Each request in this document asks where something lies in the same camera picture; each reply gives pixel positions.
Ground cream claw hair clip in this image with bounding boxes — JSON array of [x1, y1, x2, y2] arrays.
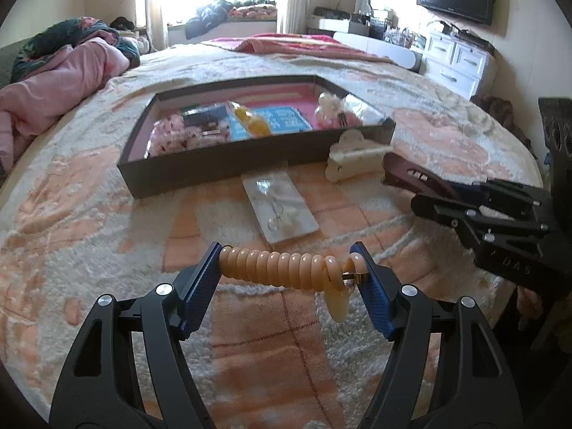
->
[[325, 129, 394, 183]]

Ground peach spiral hair tie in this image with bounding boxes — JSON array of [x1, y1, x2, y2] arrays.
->
[[217, 245, 370, 324]]

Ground white pearl hair accessory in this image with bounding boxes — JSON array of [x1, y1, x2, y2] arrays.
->
[[314, 92, 352, 129]]

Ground earrings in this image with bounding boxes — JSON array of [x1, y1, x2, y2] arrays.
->
[[241, 168, 319, 245]]

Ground yellow bangles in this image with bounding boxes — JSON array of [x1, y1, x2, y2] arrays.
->
[[230, 102, 272, 138]]

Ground polka dot fabric scrunchie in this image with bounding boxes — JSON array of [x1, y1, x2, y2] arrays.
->
[[146, 113, 232, 157]]

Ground blue small jewelry box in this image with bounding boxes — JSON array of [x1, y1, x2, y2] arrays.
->
[[180, 103, 228, 128]]

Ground white drawer cabinet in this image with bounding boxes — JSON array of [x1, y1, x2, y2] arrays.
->
[[420, 33, 496, 100]]

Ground cream patterned bedspread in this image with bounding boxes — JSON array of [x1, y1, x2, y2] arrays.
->
[[1, 45, 542, 428]]

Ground white dressing desk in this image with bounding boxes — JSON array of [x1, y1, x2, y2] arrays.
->
[[306, 7, 422, 73]]

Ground dark cardboard box tray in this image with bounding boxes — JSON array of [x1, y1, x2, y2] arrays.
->
[[117, 75, 395, 198]]

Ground pink red blanket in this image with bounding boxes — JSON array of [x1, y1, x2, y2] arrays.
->
[[203, 33, 394, 64]]

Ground pink quilt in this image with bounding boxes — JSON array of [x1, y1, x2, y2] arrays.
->
[[1, 37, 130, 174]]

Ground clothes pile on windowsill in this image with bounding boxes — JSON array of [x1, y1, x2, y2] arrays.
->
[[184, 0, 277, 40]]

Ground dark floral duvet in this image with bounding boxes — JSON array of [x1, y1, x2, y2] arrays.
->
[[11, 16, 140, 83]]

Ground grey green headboard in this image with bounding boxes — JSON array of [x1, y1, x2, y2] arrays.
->
[[0, 38, 30, 88]]

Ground white curtain left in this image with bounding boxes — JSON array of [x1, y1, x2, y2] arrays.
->
[[144, 0, 169, 51]]

